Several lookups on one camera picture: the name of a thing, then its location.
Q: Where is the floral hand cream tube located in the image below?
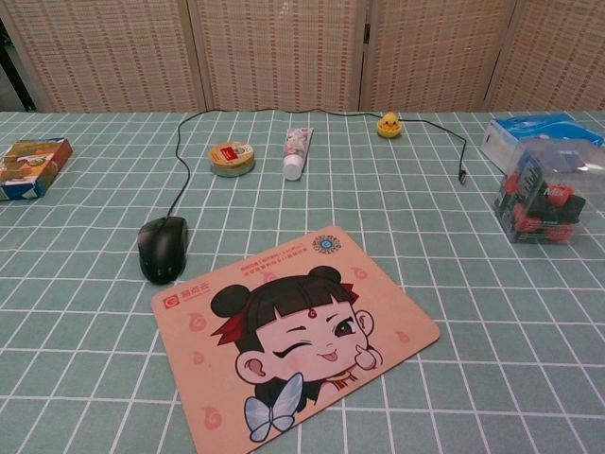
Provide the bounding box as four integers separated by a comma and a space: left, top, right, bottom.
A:
282, 125, 315, 181

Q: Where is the woven folding screen panel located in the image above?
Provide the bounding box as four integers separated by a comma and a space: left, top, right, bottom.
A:
484, 0, 605, 114
361, 0, 519, 114
0, 0, 209, 114
186, 0, 370, 113

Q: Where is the blue tissue pack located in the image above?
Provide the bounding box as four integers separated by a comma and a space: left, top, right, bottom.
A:
480, 112, 605, 174

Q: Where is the green grid tablecloth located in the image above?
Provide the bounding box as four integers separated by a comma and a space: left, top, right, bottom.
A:
0, 111, 605, 454

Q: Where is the black computer mouse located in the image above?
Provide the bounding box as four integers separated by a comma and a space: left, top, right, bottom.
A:
137, 216, 190, 286

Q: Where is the cartoon girl mouse pad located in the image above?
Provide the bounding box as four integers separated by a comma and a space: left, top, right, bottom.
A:
150, 224, 441, 454

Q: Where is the orange and blue snack box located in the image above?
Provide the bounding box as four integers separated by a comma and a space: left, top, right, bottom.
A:
0, 137, 74, 201

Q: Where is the clear box with red items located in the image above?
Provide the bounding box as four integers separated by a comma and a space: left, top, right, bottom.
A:
493, 141, 605, 245

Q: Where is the black cable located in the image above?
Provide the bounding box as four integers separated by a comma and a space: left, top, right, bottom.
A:
163, 107, 470, 223

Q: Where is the round yellow tin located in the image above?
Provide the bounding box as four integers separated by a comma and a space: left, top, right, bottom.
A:
207, 141, 257, 179

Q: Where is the yellow duck toy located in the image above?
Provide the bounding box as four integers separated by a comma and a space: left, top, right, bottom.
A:
375, 112, 402, 139

